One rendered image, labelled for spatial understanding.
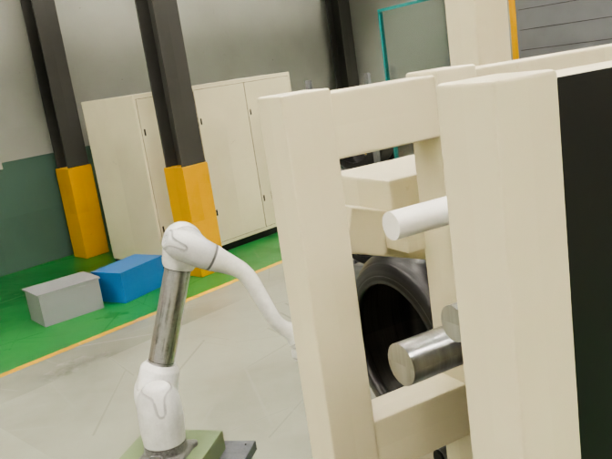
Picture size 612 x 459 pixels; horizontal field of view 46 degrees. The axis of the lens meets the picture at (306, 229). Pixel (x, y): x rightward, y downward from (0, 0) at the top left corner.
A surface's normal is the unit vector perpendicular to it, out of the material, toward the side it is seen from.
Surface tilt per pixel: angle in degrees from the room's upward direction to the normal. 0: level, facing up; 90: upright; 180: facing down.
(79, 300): 90
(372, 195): 90
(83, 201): 90
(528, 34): 90
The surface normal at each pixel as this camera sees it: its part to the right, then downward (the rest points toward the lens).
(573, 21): -0.68, 0.25
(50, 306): 0.63, 0.08
